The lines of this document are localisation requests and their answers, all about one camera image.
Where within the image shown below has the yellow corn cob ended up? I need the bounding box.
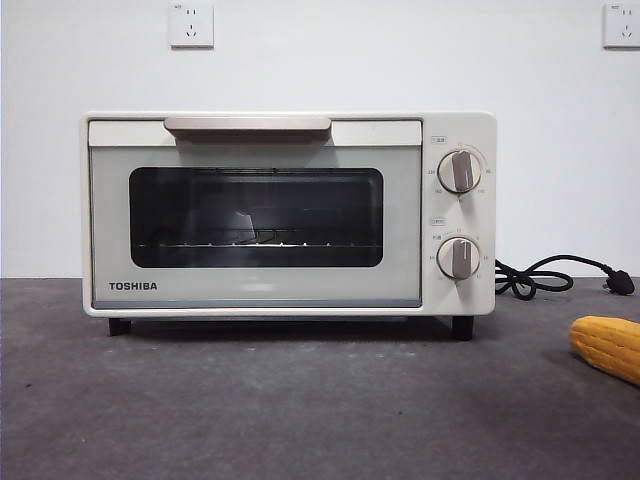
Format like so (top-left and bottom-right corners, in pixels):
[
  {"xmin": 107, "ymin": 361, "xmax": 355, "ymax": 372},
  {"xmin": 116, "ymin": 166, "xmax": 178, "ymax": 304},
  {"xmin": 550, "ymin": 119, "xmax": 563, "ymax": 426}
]
[{"xmin": 569, "ymin": 315, "xmax": 640, "ymax": 386}]

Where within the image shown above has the cream oven knob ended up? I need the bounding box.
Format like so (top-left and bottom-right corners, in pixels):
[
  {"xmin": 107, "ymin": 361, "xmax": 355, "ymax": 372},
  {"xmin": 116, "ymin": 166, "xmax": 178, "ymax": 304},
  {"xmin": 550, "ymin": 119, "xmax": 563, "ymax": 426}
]
[
  {"xmin": 436, "ymin": 237, "xmax": 481, "ymax": 280},
  {"xmin": 437, "ymin": 149, "xmax": 484, "ymax": 194}
]

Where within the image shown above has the metal wire oven rack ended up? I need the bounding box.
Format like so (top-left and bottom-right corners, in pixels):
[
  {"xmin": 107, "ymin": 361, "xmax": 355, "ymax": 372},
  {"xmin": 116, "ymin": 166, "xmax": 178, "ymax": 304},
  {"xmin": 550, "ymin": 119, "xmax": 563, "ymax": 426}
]
[{"xmin": 137, "ymin": 242, "xmax": 376, "ymax": 250}]

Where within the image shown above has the glass oven door beige handle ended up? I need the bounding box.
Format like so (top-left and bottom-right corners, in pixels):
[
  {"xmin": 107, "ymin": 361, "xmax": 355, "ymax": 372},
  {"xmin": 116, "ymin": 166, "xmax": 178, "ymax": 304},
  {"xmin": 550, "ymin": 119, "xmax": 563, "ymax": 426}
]
[{"xmin": 87, "ymin": 117, "xmax": 424, "ymax": 307}]

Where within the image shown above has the white wall socket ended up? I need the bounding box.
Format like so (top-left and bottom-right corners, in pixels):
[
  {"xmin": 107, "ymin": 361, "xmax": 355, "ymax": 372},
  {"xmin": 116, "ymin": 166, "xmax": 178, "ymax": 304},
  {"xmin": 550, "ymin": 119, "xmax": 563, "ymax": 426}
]
[
  {"xmin": 169, "ymin": 0, "xmax": 215, "ymax": 50},
  {"xmin": 602, "ymin": 0, "xmax": 640, "ymax": 50}
]

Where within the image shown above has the cream Toshiba toaster oven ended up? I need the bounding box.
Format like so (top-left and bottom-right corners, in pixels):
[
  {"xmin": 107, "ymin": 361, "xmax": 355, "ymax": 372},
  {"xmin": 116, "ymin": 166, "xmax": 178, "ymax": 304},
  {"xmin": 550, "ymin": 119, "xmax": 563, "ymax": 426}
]
[{"xmin": 80, "ymin": 110, "xmax": 498, "ymax": 337}]

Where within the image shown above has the black power cable with plug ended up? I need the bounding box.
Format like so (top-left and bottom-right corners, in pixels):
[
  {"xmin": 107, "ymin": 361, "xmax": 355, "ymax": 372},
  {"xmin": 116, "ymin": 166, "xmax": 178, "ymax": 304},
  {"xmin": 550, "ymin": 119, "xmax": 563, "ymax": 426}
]
[{"xmin": 493, "ymin": 254, "xmax": 636, "ymax": 300}]

